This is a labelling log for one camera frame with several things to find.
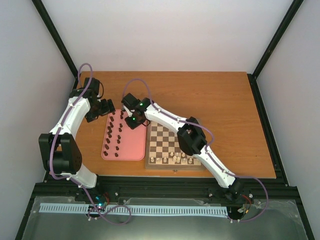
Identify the wooden chess board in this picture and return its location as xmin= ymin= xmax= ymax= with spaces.
xmin=145 ymin=121 xmax=205 ymax=172

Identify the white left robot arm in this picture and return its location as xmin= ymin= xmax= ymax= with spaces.
xmin=38 ymin=77 xmax=116 ymax=202

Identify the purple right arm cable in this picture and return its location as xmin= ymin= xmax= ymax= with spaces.
xmin=122 ymin=78 xmax=270 ymax=224

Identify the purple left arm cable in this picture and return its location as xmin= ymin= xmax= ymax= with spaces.
xmin=48 ymin=62 xmax=133 ymax=226

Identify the black aluminium frame rail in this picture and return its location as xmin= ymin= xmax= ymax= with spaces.
xmin=82 ymin=71 xmax=302 ymax=205

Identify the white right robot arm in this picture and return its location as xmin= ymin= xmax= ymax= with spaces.
xmin=121 ymin=93 xmax=244 ymax=202

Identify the light blue cable duct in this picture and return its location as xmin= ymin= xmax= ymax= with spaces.
xmin=38 ymin=203 xmax=228 ymax=218

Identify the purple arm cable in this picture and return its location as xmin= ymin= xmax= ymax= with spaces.
xmin=48 ymin=62 xmax=133 ymax=226
xmin=122 ymin=78 xmax=270 ymax=224

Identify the pink plastic tray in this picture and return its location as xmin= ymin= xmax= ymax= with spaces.
xmin=101 ymin=109 xmax=147 ymax=161

